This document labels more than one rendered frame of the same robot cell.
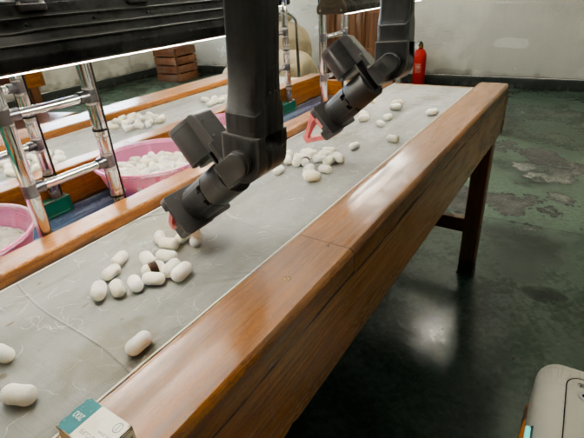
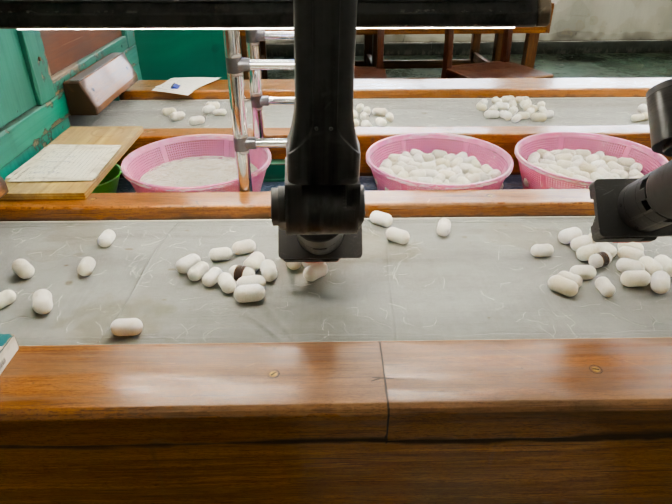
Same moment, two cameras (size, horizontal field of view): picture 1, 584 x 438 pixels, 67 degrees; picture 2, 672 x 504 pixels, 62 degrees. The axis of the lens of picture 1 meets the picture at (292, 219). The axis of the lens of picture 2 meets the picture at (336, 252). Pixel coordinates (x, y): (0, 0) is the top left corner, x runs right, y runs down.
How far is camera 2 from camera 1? 0.46 m
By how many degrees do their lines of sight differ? 47
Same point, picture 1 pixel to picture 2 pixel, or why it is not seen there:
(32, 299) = (164, 240)
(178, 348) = (112, 353)
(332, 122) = (618, 218)
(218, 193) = not seen: hidden behind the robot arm
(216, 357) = (109, 385)
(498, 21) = not seen: outside the picture
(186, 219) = (289, 242)
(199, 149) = not seen: hidden behind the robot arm
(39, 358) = (95, 287)
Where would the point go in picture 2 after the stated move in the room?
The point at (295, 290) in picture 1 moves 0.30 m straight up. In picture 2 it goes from (253, 392) to (219, 56)
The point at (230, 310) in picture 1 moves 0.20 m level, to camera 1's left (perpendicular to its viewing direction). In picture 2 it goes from (188, 358) to (123, 271)
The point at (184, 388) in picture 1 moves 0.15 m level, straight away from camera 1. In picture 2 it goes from (59, 385) to (179, 306)
